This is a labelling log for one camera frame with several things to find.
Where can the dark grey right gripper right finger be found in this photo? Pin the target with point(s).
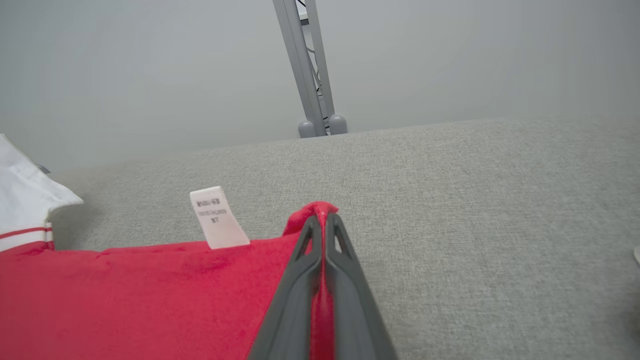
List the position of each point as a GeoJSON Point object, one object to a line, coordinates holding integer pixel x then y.
{"type": "Point", "coordinates": [355, 320]}

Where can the grey fabric sofa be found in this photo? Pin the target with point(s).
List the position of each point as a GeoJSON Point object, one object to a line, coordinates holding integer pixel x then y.
{"type": "Point", "coordinates": [475, 225]}

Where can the grey metal partition post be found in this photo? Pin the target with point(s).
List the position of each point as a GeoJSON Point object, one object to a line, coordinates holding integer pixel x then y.
{"type": "Point", "coordinates": [299, 75]}

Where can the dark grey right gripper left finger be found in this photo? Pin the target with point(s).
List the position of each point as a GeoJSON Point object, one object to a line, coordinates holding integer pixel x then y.
{"type": "Point", "coordinates": [290, 320]}

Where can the red jersey with white sleeves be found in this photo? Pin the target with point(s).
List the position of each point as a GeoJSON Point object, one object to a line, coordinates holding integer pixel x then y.
{"type": "Point", "coordinates": [150, 300]}

